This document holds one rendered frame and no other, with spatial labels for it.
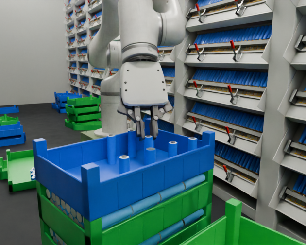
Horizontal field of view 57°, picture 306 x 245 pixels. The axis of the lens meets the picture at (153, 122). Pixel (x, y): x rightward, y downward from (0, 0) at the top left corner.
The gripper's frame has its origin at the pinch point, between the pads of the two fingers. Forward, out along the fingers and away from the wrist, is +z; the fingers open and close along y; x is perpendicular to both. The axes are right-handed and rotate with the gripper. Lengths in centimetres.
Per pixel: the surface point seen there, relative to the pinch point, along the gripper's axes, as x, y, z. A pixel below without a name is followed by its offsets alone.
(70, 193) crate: 11.8, 15.4, 11.7
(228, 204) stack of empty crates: 14.4, -9.2, 15.8
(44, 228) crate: -3.4, 21.4, 17.6
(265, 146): -43, -57, 0
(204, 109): -83, -51, -28
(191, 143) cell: 4.1, -8.0, 4.0
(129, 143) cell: -5.2, 3.1, 1.6
